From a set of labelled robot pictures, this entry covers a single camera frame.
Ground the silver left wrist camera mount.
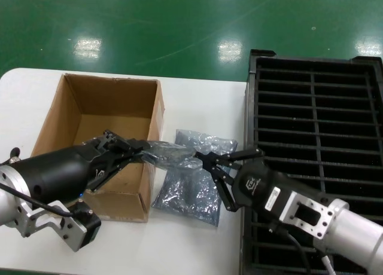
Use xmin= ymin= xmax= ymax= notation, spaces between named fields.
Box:
xmin=17 ymin=194 xmax=103 ymax=253

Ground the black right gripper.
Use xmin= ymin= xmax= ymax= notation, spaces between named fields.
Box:
xmin=194 ymin=148 xmax=297 ymax=221

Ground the brown cardboard box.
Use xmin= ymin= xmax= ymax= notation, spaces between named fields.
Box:
xmin=31 ymin=73 xmax=166 ymax=224

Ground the white right arm cable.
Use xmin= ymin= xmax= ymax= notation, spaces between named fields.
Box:
xmin=321 ymin=253 xmax=341 ymax=275

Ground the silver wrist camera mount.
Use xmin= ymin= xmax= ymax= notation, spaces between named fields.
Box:
xmin=278 ymin=187 xmax=333 ymax=239
xmin=17 ymin=194 xmax=103 ymax=253

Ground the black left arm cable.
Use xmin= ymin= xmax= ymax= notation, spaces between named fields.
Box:
xmin=0 ymin=182 xmax=75 ymax=219

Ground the translucent grey antistatic bag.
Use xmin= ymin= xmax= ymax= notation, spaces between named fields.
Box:
xmin=140 ymin=140 xmax=204 ymax=171

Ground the crinkled silver antistatic bag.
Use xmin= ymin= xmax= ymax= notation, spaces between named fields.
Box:
xmin=151 ymin=128 xmax=239 ymax=228

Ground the black slotted plastic container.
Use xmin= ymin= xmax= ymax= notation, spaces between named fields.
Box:
xmin=239 ymin=48 xmax=383 ymax=275

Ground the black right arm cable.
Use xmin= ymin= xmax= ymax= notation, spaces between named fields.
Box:
xmin=268 ymin=222 xmax=326 ymax=258

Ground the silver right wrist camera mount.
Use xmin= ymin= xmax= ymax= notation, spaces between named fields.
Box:
xmin=278 ymin=187 xmax=333 ymax=239

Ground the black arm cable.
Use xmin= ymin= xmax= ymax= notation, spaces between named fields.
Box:
xmin=0 ymin=182 xmax=75 ymax=219
xmin=268 ymin=222 xmax=326 ymax=258

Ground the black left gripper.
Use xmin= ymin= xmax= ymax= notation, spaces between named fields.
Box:
xmin=13 ymin=128 xmax=152 ymax=204

